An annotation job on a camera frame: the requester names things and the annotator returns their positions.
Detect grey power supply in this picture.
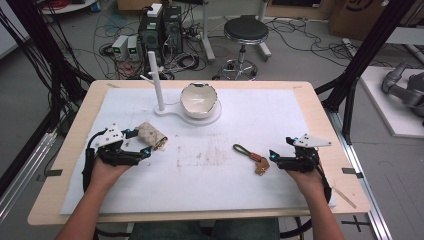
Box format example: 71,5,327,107
111,34,130,62
127,35,141,62

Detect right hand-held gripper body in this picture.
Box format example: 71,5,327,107
276,133,333,174

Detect green loop brown leather keychain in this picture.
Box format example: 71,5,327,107
232,143,271,177

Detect black round stool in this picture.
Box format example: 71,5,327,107
212,14,271,82

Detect white floor board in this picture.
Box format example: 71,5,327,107
359,65,424,140

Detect white table legs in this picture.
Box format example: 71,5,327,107
199,0,273,64

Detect white table mat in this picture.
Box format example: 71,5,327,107
59,87,337,216

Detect thin wooden stick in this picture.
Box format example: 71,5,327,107
331,185,358,210

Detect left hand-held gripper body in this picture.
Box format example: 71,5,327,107
95,123,143,167

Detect black metal frame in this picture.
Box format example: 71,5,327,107
314,0,418,145
5,0,96,135

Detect aluminium rail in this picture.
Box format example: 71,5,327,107
325,109,395,240
0,130,58,222

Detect person's right hand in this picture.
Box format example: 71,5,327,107
285,167,330,202

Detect person's left hand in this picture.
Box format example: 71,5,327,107
89,156,133,193

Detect brown cardboard box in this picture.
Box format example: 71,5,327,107
327,0,398,42

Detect white stand with post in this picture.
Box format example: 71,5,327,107
139,50,223,127

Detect black computer tower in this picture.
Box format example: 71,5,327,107
162,5,184,55
137,12,166,67

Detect beige cloth pouch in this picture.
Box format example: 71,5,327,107
133,121,169,152

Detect white eggshell-shaped bowl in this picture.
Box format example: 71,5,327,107
180,82,219,120

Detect white box device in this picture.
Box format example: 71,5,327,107
146,2,164,19

